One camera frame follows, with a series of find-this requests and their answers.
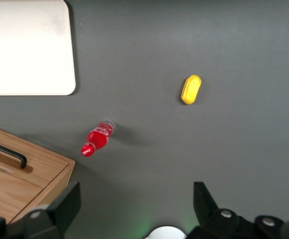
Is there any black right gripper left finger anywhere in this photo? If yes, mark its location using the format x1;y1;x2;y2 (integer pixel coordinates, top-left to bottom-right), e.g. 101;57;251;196
22;181;82;239

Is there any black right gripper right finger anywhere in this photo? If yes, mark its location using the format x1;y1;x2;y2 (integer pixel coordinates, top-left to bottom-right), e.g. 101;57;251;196
186;181;257;239

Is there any red coke bottle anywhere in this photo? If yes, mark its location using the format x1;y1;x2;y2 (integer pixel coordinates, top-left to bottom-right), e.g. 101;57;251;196
80;119;116;158

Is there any beige plastic tray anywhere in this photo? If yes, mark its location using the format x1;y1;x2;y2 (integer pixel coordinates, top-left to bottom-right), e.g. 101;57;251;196
0;0;77;97

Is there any wooden drawer front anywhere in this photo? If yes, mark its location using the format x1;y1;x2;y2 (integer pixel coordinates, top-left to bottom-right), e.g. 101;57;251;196
0;164;44;224
0;123;76;189

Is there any wooden drawer cabinet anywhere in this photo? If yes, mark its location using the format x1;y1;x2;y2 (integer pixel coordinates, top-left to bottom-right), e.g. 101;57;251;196
0;123;76;225

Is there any yellow oblong toy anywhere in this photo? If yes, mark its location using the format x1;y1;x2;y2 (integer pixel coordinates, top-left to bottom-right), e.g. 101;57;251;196
180;74;202;105

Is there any black metal drawer handle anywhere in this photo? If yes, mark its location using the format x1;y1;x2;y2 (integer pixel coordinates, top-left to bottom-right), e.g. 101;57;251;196
0;139;27;169

